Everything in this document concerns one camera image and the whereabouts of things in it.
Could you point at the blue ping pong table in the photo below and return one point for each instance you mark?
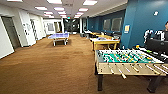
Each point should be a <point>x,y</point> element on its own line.
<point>59,35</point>

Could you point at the foosball gaming table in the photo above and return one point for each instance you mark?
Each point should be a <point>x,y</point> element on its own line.
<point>130,61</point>

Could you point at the black monitor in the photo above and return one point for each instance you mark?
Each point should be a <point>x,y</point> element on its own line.
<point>158,46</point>

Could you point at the man in dark shirt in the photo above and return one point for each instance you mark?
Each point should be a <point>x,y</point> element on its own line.
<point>166,30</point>

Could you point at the white activity table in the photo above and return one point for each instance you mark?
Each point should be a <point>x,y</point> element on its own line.
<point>105,42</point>

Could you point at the small yellow wall poster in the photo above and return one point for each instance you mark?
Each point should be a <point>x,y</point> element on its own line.
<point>127,28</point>

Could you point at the white square table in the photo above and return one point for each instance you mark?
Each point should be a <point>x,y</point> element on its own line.
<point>86,32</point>

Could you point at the interior glass window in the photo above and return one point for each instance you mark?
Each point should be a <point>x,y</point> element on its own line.
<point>106,25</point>
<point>116,24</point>

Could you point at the round wall sconce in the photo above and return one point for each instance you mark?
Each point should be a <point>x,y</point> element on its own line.
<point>156,13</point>

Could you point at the rectangular ceiling light panel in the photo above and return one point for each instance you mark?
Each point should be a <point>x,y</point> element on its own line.
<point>48,13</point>
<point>59,9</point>
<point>41,8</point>
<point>62,13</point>
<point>54,1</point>
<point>83,9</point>
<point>90,2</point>
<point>79,14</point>

